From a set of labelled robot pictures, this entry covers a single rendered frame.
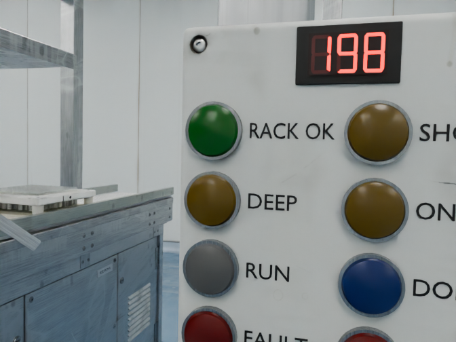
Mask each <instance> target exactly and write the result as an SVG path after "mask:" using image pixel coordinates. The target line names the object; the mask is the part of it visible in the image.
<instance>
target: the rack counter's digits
mask: <svg viewBox="0 0 456 342"><path fill-rule="evenodd" d="M388 40H389V30H377V31H350V32H337V33H310V34H309V49H308V69H307V76H312V75H369V74H387V55H388Z"/></svg>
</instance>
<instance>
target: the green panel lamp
mask: <svg viewBox="0 0 456 342"><path fill-rule="evenodd" d="M188 134H189V140H190V142H191V144H192V145H193V147H194V149H195V150H196V151H198V152H199V153H201V154H202V155H205V156H208V157H218V156H220V155H223V154H225V153H226V152H228V151H229V150H230V149H231V148H232V146H234V144H235V142H236V139H237V137H238V124H237V121H236V119H235V117H234V115H233V114H232V112H231V111H230V110H228V109H227V108H225V107H223V106H221V105H218V104H209V105H206V106H204V107H202V108H200V109H198V110H197V111H196V112H195V113H194V114H193V116H192V118H191V120H190V122H189V128H188Z"/></svg>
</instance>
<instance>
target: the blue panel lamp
mask: <svg viewBox="0 0 456 342"><path fill-rule="evenodd" d="M341 287H342V291H343V294H344V296H345V298H346V300H347V301H348V303H349V304H350V305H351V306H352V307H354V308H355V309H357V310H358V311H361V312H363V313H366V314H382V313H384V312H387V311H389V310H390V309H392V308H393V307H394V306H395V305H396V304H397V302H398V301H399V299H400V296H401V293H402V283H401V280H400V277H399V275H398V273H397V272H396V270H395V269H394V268H393V267H392V266H391V265H390V264H388V263H386V262H385V261H382V260H380V259H374V258H365V259H360V260H357V261H355V262H353V263H352V264H351V265H350V266H349V267H348V268H347V269H346V270H345V272H344V274H343V277H342V282H341Z"/></svg>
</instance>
